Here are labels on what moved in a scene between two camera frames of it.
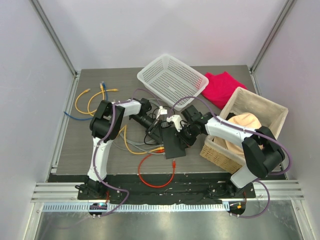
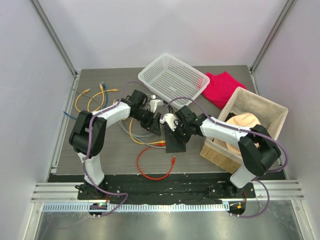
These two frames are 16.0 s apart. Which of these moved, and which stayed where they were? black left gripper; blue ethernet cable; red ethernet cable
Moved: red ethernet cable
Stayed: blue ethernet cable; black left gripper
